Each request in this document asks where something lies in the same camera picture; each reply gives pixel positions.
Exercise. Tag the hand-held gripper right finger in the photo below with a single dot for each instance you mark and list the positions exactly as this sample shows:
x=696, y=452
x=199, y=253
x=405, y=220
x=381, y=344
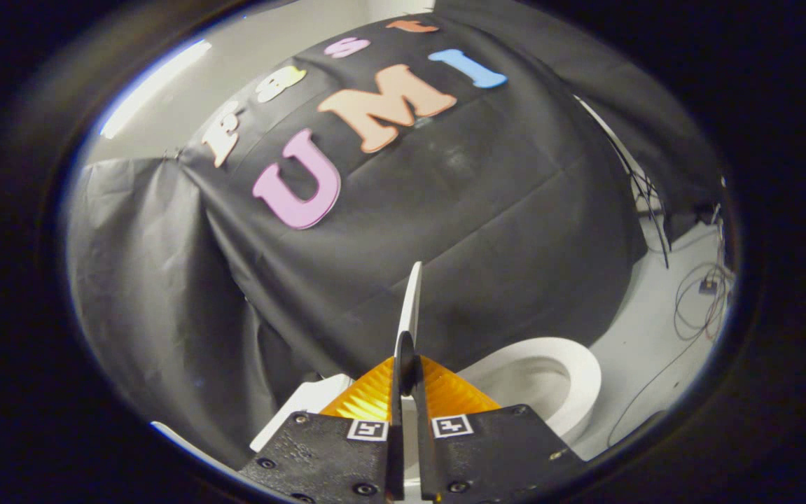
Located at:
x=422, y=448

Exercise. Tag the white toilet lid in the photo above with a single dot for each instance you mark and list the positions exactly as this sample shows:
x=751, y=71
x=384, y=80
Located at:
x=410, y=308

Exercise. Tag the white toilet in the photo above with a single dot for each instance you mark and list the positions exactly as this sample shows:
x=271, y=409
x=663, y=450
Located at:
x=571, y=381

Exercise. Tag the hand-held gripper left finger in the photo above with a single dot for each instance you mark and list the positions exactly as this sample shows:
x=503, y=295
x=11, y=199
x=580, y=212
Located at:
x=395, y=448

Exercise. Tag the black backdrop cloth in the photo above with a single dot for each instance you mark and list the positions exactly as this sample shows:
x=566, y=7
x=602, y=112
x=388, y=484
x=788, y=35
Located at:
x=445, y=231

